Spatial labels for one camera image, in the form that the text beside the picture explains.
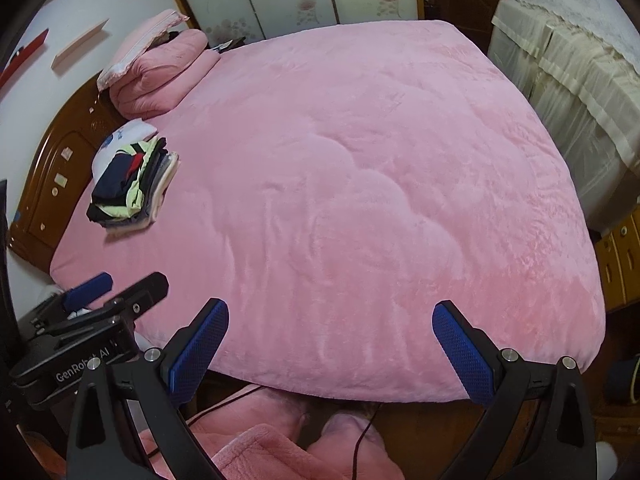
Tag navy red varsity jacket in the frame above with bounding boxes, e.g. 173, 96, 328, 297
91, 152, 144, 207

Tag stack of folded clothes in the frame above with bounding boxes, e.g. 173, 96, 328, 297
86, 136, 179, 237

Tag brown wooden headboard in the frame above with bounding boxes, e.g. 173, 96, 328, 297
9, 77, 126, 273

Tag pink pajama legs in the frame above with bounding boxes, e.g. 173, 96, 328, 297
139, 389, 407, 480

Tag white pillow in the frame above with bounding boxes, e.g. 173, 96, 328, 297
91, 118, 157, 184

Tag yellow wooden drawer cabinet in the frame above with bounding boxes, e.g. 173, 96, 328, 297
594, 207, 640, 312

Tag pink plush bed blanket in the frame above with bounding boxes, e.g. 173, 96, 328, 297
50, 21, 605, 402

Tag folded pink quilt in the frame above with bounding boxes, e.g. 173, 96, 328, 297
108, 29, 221, 120

